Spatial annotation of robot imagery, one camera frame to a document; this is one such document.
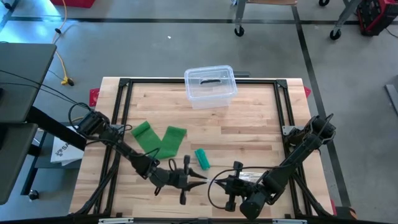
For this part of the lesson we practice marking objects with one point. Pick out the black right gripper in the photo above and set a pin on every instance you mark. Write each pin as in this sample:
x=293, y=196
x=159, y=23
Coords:
x=239, y=186

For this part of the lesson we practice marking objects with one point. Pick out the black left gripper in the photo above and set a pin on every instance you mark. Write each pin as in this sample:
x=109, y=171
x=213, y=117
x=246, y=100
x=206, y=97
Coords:
x=169, y=179

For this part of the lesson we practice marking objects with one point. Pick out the green bandage roll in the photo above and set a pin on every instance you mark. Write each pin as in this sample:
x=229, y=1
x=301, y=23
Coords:
x=202, y=158

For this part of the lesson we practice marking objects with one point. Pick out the large clear plastic bag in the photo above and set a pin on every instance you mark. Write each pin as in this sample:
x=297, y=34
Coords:
x=248, y=176

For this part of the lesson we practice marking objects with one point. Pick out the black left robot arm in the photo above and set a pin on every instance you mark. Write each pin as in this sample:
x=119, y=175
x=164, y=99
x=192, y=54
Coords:
x=124, y=149

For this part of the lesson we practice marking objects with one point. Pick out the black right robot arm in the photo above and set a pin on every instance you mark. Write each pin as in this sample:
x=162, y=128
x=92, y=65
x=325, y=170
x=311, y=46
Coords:
x=295, y=155

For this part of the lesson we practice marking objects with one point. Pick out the long unrolled green bandage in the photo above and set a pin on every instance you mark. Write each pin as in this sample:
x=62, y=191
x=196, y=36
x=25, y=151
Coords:
x=171, y=140

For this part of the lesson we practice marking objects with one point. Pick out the clear plastic storage box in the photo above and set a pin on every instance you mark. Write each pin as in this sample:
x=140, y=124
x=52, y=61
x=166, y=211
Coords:
x=211, y=93

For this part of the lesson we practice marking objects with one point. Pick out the red corner tag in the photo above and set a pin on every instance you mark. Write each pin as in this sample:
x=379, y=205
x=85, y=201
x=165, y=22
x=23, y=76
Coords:
x=94, y=97
x=307, y=92

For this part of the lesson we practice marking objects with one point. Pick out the white box under table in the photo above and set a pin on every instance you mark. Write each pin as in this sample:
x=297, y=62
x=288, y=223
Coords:
x=65, y=152

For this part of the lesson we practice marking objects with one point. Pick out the black support beam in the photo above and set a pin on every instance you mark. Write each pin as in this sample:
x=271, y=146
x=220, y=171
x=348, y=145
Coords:
x=53, y=126

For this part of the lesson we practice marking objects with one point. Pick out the grey wheeled cart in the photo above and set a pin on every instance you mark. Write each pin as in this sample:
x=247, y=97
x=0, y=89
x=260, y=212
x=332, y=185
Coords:
x=239, y=31

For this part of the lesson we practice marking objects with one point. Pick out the grey desk top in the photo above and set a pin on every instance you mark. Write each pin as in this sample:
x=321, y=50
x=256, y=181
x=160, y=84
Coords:
x=15, y=161
x=25, y=81

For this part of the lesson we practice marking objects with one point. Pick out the grey metal bar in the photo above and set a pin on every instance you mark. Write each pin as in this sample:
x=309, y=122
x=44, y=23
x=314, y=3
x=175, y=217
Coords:
x=392, y=99

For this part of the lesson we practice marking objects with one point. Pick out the red floor bin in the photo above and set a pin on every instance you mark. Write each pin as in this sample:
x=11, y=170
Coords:
x=74, y=3

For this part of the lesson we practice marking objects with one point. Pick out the red black tool crate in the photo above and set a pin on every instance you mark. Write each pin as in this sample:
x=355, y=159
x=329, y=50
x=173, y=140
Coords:
x=376, y=15

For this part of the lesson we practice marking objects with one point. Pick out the silver corner bracket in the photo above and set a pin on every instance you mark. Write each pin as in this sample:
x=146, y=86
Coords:
x=287, y=129

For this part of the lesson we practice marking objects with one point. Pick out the black aluminium rig frame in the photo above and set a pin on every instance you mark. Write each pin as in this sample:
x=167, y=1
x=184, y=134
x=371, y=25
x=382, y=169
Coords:
x=155, y=81

